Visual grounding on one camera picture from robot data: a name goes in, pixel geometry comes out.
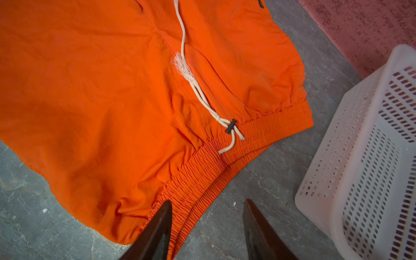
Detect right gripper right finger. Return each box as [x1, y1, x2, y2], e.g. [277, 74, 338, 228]
[243, 199, 297, 260]

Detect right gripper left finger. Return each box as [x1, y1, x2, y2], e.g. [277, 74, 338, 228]
[119, 200, 172, 260]

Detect orange shorts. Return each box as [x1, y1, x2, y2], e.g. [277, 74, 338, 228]
[1, 1, 314, 259]

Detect white plastic basket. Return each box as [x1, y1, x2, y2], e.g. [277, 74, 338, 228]
[295, 44, 416, 260]

